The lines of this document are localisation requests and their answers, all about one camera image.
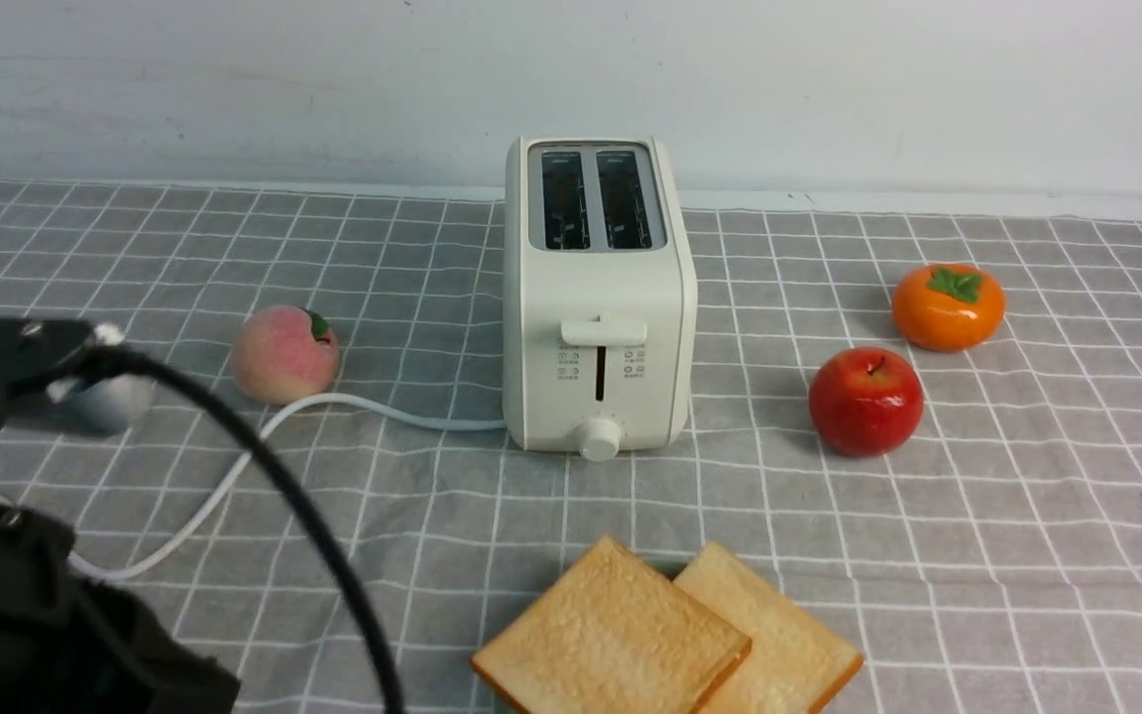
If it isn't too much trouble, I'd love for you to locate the orange persimmon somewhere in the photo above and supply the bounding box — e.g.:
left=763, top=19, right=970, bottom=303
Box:
left=891, top=263, right=1006, bottom=353

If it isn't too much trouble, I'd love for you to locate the light green plate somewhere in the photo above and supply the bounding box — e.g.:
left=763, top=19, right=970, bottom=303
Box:
left=649, top=559, right=690, bottom=580

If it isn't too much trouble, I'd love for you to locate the red apple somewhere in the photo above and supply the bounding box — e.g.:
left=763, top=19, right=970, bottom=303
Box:
left=809, top=347, right=925, bottom=458

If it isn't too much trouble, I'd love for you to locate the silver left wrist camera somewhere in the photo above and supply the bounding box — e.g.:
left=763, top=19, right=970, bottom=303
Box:
left=15, top=372, right=156, bottom=438

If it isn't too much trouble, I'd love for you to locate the white two-slot toaster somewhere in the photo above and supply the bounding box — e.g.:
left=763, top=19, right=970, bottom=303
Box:
left=502, top=137, right=699, bottom=462

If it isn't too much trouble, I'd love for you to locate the pink peach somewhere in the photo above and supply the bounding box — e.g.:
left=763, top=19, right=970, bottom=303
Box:
left=230, top=304, right=343, bottom=407

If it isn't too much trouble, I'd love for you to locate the toast slice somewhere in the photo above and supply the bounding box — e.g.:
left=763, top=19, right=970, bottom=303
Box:
left=674, top=541, right=862, bottom=713
left=471, top=536, right=751, bottom=713

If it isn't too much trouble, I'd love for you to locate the white toaster power cable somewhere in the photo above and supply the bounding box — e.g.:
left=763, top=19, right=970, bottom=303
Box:
left=0, top=393, right=508, bottom=581

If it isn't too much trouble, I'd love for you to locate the grey checked tablecloth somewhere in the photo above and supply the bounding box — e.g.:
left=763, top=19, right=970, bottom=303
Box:
left=0, top=180, right=1142, bottom=713

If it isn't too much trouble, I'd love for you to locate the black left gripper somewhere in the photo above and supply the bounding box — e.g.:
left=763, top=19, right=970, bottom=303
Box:
left=0, top=316, right=241, bottom=713

